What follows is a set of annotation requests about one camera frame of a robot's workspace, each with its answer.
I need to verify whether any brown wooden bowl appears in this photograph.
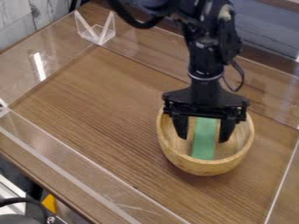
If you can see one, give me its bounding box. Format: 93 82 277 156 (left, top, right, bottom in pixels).
156 108 254 176

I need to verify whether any green rectangular block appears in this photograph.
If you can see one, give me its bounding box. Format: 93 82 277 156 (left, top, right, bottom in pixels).
190 117 217 160

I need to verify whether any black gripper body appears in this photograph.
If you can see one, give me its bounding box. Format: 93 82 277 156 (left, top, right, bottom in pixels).
162 74 248 123

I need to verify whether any clear acrylic tray wall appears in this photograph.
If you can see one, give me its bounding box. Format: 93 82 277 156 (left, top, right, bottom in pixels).
0 105 189 224

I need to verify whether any yellow black device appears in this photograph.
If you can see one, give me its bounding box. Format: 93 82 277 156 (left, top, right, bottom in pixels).
41 193 68 224

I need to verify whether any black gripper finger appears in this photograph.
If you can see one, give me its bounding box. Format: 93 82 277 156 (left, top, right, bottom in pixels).
218 116 236 143
172 114 189 139

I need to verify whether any clear acrylic corner bracket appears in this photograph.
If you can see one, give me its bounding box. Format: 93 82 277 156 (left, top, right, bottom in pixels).
73 11 116 46

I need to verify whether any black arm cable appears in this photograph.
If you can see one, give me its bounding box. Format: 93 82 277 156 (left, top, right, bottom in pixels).
221 59 246 93

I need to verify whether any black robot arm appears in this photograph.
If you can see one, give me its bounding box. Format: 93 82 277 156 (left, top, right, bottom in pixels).
106 0 248 143

